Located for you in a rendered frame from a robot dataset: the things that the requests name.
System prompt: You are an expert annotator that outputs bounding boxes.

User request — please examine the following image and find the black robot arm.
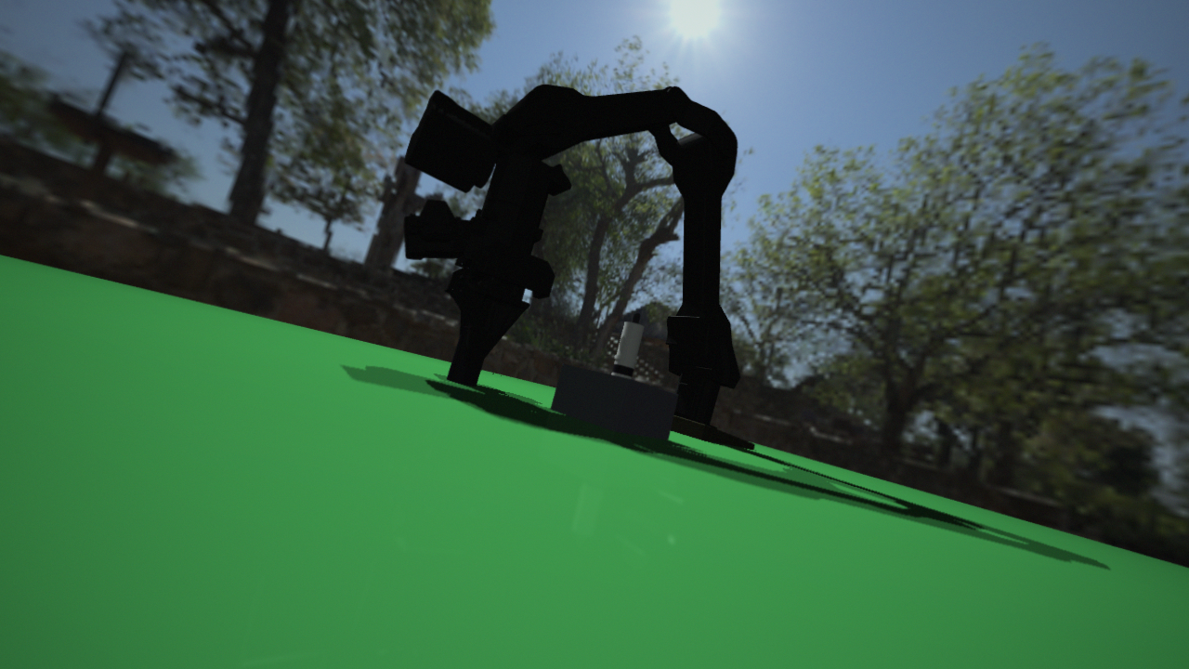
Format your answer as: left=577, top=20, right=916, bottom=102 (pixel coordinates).
left=403, top=86, right=740, bottom=429

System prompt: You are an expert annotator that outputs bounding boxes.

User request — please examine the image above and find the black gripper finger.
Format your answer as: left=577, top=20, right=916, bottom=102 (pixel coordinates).
left=449, top=290, right=471, bottom=334
left=461, top=282, right=530, bottom=370

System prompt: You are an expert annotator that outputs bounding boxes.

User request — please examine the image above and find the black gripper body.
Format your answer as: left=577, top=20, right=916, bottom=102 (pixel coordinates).
left=445, top=201, right=555, bottom=299

